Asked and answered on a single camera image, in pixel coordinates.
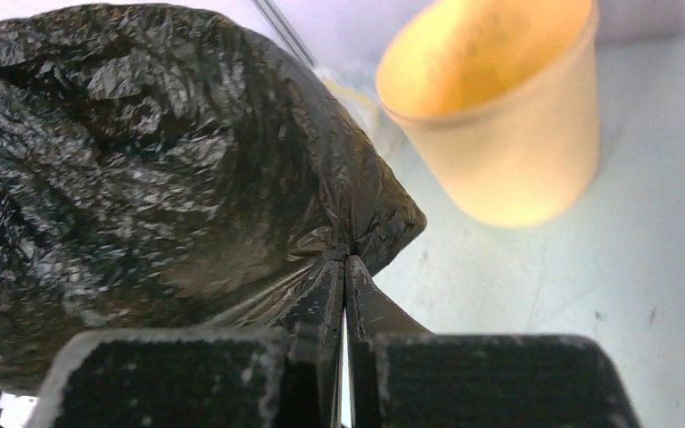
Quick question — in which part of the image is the left aluminium frame post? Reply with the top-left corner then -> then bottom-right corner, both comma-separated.
252,0 -> 317,69

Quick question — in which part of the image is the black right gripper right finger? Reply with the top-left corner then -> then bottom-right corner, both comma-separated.
345,256 -> 640,427

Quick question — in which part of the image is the clear plastic bag yellow rim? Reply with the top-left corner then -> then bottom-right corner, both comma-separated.
313,65 -> 405,161

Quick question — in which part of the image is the black trash bag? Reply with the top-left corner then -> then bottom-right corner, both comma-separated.
0,4 -> 426,394

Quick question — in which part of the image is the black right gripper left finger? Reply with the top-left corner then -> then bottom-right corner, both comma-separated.
29,249 -> 346,427

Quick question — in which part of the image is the cream yellow trash bin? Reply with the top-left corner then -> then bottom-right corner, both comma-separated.
376,0 -> 600,227

